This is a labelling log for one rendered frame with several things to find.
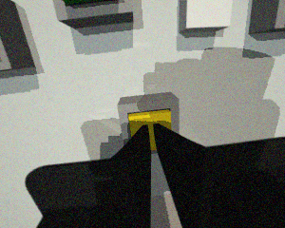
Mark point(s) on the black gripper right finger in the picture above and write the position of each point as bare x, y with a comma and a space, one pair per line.
191, 169

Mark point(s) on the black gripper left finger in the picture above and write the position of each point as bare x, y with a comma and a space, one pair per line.
124, 178

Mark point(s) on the red button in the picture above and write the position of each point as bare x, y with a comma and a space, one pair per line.
14, 49

